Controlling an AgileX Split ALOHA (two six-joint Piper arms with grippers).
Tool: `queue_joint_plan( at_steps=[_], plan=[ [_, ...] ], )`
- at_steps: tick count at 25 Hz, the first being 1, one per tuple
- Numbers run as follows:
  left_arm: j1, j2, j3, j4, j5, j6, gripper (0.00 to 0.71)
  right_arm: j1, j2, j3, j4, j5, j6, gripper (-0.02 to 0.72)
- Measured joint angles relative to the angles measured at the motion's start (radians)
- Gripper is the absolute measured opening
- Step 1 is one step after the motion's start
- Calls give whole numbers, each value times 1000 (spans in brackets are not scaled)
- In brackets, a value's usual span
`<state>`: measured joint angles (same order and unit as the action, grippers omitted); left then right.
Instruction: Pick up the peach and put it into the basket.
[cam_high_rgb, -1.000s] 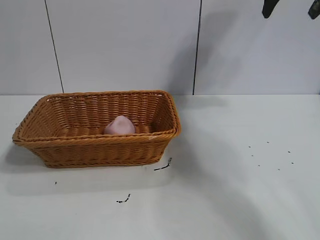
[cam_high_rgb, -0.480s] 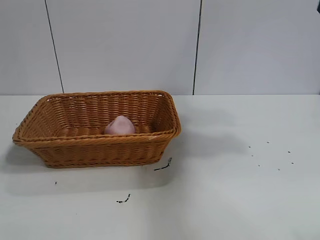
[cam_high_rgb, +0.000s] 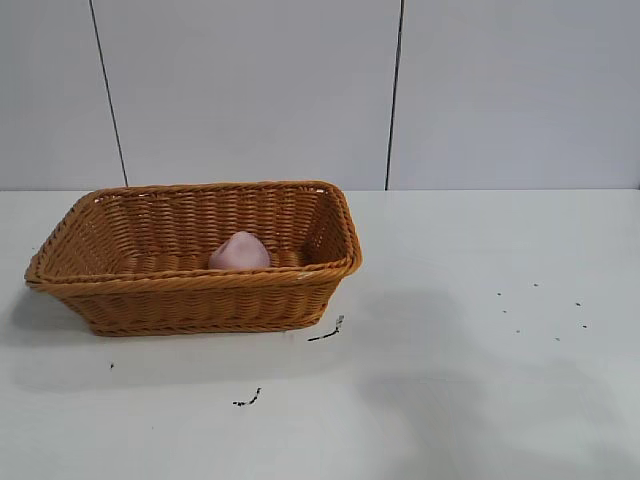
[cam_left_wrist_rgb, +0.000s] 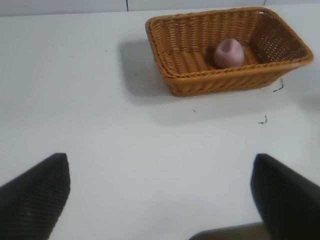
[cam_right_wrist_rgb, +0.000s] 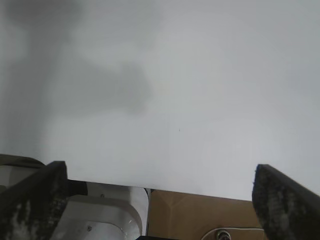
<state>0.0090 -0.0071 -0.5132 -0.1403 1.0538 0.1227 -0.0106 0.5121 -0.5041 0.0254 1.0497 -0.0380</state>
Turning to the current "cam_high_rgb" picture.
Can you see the brown woven wicker basket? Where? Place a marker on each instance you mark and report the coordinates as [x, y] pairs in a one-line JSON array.
[[200, 300]]

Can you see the pink peach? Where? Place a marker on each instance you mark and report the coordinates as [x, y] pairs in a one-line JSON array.
[[242, 252]]

